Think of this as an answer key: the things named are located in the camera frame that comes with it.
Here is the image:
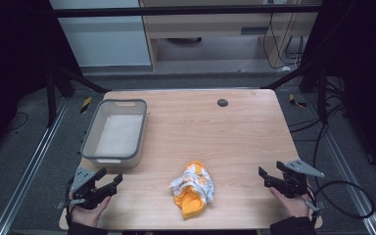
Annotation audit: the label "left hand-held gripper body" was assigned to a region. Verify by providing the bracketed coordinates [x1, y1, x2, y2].
[56, 166, 112, 211]

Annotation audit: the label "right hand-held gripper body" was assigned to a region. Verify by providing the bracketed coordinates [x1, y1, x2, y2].
[267, 159, 326, 215]

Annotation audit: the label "grey plastic bin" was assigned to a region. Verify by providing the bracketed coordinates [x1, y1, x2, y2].
[79, 98, 149, 169]

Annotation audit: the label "orange white snack bag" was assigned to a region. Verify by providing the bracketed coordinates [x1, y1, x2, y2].
[168, 160, 215, 220]

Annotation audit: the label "person's left hand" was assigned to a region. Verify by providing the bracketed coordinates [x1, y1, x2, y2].
[68, 191, 112, 228]

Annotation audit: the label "person's right hand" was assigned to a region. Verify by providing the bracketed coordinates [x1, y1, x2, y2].
[269, 186, 312, 219]

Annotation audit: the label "yellow black floor tape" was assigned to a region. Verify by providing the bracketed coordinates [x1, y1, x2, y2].
[289, 93, 307, 109]
[79, 96, 93, 115]

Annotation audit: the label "black metal stand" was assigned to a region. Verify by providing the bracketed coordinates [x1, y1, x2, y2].
[261, 62, 329, 125]
[44, 62, 112, 128]

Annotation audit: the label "black curtain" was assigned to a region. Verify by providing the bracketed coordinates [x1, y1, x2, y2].
[0, 0, 82, 165]
[299, 0, 376, 184]

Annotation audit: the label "white cabinet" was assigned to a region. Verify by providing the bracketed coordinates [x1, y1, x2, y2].
[48, 0, 153, 69]

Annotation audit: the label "wooden shelf cabinet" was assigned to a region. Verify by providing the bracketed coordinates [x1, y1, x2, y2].
[138, 0, 324, 71]

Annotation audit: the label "black metal crossbar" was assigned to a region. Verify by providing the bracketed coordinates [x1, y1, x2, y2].
[52, 4, 322, 19]

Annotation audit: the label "aluminium floor rail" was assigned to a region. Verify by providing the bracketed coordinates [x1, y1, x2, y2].
[303, 94, 376, 235]
[0, 97, 71, 235]

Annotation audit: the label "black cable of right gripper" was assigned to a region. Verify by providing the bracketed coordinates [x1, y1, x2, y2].
[309, 180, 376, 226]

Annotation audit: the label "black floor cables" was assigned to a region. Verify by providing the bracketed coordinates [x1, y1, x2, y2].
[287, 76, 356, 170]

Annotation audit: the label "black hanging cables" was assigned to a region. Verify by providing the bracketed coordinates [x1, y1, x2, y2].
[261, 3, 307, 71]

